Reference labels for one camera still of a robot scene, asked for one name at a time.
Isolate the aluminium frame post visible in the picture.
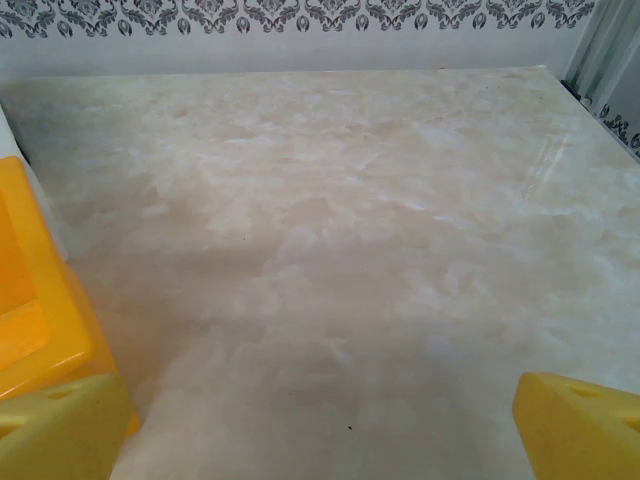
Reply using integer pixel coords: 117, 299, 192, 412
560, 0, 640, 121

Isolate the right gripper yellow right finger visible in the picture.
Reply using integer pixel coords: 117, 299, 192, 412
513, 371, 640, 480

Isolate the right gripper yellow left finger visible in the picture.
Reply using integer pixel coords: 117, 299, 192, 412
0, 373, 132, 480

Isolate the yellow plastic bin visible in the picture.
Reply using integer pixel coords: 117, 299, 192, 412
0, 155, 144, 437

